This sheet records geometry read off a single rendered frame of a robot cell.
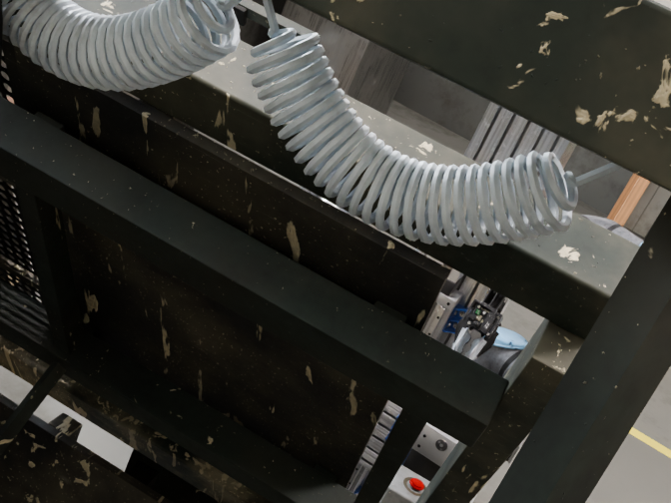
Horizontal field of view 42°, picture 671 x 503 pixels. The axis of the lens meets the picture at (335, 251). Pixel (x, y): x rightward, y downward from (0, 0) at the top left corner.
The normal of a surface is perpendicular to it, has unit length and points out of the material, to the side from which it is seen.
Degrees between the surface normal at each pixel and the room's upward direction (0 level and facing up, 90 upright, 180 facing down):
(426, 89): 90
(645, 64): 90
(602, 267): 33
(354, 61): 90
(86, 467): 90
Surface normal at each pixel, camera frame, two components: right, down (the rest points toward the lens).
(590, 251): 0.15, -0.56
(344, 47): -0.40, 0.22
